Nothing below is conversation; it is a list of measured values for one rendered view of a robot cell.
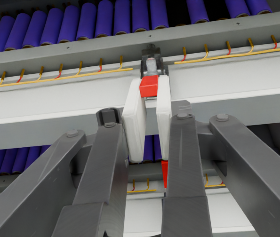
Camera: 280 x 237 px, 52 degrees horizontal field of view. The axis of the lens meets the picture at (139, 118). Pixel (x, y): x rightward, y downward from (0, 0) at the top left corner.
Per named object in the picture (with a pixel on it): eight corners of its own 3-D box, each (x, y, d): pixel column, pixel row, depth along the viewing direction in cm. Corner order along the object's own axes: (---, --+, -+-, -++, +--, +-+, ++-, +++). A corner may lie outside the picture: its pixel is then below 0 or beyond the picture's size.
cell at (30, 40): (50, 22, 36) (41, 57, 32) (36, 24, 36) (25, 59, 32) (44, 9, 34) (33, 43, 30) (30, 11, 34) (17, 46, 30)
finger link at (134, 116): (143, 163, 16) (129, 164, 16) (147, 114, 22) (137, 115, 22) (135, 113, 15) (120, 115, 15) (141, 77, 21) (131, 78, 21)
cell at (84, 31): (98, 14, 35) (94, 49, 31) (84, 17, 35) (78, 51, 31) (94, 1, 33) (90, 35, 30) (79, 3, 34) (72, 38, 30)
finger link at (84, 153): (125, 170, 14) (67, 175, 14) (133, 126, 19) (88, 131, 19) (120, 144, 13) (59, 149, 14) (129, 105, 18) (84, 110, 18)
